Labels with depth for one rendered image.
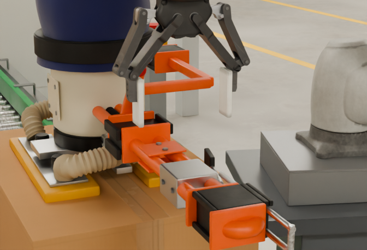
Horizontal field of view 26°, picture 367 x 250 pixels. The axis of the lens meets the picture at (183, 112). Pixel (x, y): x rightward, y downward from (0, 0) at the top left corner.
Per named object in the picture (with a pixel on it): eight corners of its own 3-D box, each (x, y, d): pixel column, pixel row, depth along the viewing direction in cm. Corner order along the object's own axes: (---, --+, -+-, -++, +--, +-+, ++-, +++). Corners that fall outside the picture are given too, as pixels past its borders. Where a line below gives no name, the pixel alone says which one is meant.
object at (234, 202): (184, 225, 104) (184, 189, 102) (236, 216, 106) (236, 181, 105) (211, 251, 96) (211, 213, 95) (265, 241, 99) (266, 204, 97)
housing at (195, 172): (157, 192, 115) (157, 163, 114) (200, 186, 118) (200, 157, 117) (175, 210, 109) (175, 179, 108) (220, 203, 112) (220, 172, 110)
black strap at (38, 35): (23, 45, 157) (22, 25, 156) (134, 36, 166) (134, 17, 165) (49, 69, 137) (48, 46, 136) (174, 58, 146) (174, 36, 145)
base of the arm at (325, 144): (353, 128, 216) (354, 108, 214) (389, 155, 195) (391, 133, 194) (289, 131, 212) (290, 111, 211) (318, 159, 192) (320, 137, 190)
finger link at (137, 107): (143, 78, 110) (138, 79, 109) (144, 127, 112) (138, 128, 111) (136, 74, 112) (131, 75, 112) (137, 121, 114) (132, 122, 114)
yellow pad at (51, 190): (9, 146, 168) (7, 123, 166) (55, 141, 171) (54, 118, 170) (45, 204, 137) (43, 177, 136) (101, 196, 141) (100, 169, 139)
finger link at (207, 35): (179, 15, 113) (186, 8, 113) (225, 68, 118) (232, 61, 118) (189, 19, 110) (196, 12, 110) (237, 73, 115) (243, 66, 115)
